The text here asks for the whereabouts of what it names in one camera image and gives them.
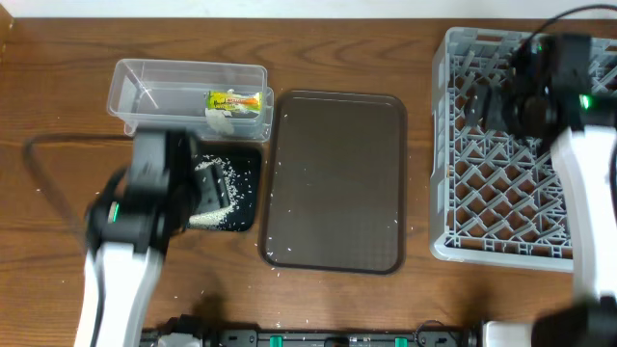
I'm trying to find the yellow snack wrapper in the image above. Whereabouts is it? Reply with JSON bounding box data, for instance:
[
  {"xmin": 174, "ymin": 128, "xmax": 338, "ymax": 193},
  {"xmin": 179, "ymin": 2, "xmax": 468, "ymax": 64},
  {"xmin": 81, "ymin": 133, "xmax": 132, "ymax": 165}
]
[{"xmin": 205, "ymin": 91, "xmax": 262, "ymax": 115}]

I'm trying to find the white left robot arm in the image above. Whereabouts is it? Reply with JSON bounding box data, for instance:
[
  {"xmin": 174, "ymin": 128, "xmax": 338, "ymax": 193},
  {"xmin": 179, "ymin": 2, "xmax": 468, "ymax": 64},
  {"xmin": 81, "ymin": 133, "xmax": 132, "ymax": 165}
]
[{"xmin": 74, "ymin": 128, "xmax": 229, "ymax": 346}]

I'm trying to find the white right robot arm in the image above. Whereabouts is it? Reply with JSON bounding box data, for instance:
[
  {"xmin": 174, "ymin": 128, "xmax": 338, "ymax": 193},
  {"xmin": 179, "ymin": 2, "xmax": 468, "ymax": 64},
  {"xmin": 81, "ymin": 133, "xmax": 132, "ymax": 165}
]
[{"xmin": 465, "ymin": 33, "xmax": 616, "ymax": 347}]

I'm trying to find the grey dishwasher rack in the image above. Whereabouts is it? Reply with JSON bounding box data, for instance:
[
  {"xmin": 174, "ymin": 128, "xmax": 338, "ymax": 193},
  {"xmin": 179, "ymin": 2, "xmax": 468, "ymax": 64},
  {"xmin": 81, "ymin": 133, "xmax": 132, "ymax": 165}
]
[{"xmin": 429, "ymin": 26, "xmax": 617, "ymax": 274}]

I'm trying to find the pile of white rice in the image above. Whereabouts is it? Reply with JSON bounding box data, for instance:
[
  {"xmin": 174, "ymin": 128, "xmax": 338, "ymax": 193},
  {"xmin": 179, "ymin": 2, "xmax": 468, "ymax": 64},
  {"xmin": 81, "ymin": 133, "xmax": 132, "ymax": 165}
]
[{"xmin": 189, "ymin": 155, "xmax": 239, "ymax": 229}]

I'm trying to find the black tray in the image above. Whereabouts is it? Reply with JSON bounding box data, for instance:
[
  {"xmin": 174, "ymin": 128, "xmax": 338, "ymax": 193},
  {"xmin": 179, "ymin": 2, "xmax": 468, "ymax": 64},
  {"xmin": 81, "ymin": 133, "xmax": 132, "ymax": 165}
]
[{"xmin": 193, "ymin": 143, "xmax": 261, "ymax": 232}]

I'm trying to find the clear plastic bin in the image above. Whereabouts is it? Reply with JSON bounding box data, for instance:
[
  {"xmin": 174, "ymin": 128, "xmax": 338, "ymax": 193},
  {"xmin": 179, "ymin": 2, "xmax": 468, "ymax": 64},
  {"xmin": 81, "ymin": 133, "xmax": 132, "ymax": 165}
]
[{"xmin": 107, "ymin": 59, "xmax": 274, "ymax": 143}]

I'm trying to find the brown serving tray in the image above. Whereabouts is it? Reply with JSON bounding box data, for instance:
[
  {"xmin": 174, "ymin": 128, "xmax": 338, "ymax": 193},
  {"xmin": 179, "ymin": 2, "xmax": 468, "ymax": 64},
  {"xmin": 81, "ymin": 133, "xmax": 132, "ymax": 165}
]
[{"xmin": 259, "ymin": 91, "xmax": 407, "ymax": 275}]

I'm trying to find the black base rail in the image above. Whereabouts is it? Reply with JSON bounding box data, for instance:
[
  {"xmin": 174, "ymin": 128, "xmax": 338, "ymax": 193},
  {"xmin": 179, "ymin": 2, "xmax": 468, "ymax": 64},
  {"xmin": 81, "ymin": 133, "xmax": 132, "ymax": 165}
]
[{"xmin": 138, "ymin": 315, "xmax": 482, "ymax": 347}]

